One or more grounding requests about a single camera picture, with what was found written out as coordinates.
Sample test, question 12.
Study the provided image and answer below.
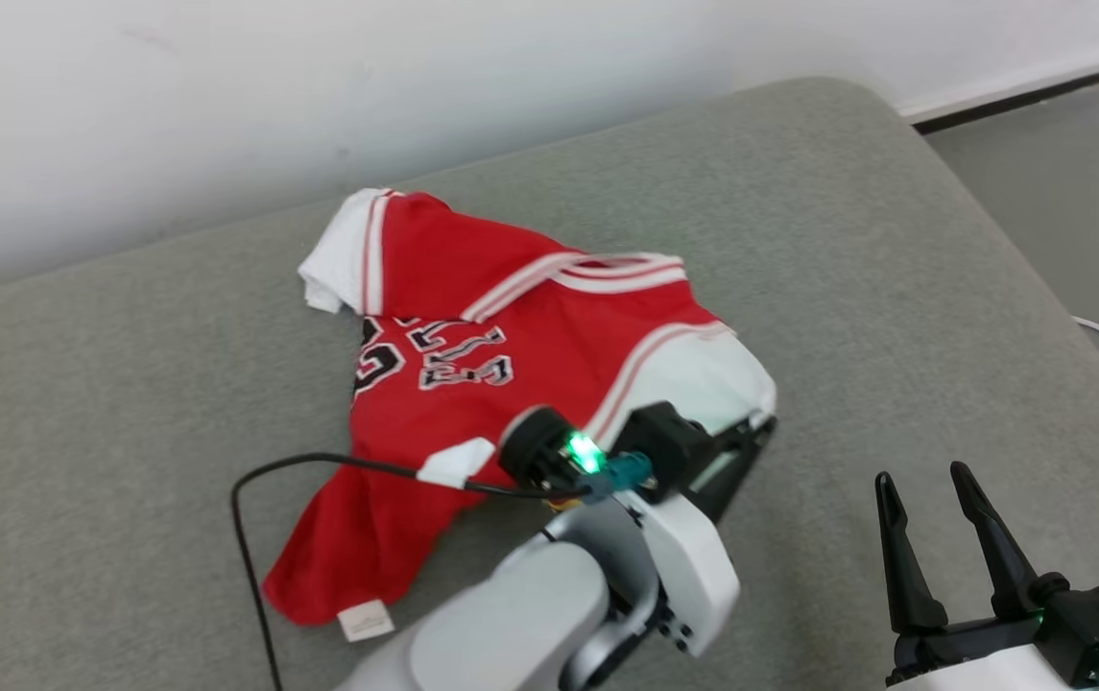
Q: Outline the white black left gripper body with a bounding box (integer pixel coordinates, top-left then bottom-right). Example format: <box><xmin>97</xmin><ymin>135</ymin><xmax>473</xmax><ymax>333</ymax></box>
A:
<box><xmin>640</xmin><ymin>415</ymin><xmax>780</xmax><ymax>659</ymax></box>

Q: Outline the red jersey with white sleeves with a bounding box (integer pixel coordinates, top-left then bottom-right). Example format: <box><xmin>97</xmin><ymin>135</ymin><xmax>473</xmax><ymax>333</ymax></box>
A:
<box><xmin>263</xmin><ymin>187</ymin><xmax>778</xmax><ymax>642</ymax></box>

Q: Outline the wall baseboard strip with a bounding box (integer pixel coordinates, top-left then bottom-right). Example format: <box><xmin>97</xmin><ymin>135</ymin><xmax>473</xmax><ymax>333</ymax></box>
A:
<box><xmin>909</xmin><ymin>58</ymin><xmax>1099</xmax><ymax>135</ymax></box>

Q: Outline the grey fabric sofa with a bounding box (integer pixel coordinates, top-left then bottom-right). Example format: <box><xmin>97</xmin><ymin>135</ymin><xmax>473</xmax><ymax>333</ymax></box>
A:
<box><xmin>0</xmin><ymin>77</ymin><xmax>1099</xmax><ymax>691</ymax></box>

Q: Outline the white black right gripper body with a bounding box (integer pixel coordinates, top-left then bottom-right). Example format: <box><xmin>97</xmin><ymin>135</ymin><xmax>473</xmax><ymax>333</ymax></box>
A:
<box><xmin>885</xmin><ymin>573</ymin><xmax>1099</xmax><ymax>691</ymax></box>

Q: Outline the white cable label tag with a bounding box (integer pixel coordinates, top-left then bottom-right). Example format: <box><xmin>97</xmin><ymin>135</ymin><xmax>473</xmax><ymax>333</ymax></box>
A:
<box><xmin>415</xmin><ymin>437</ymin><xmax>497</xmax><ymax>490</ymax></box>

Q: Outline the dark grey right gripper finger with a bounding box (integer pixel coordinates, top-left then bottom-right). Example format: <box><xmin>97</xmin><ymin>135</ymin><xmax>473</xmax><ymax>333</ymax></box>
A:
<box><xmin>950</xmin><ymin>461</ymin><xmax>1041</xmax><ymax>621</ymax></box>
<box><xmin>874</xmin><ymin>470</ymin><xmax>949</xmax><ymax>635</ymax></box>

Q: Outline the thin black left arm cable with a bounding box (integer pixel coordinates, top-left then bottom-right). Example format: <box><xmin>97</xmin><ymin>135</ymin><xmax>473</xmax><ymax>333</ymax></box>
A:
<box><xmin>230</xmin><ymin>453</ymin><xmax>598</xmax><ymax>691</ymax></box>

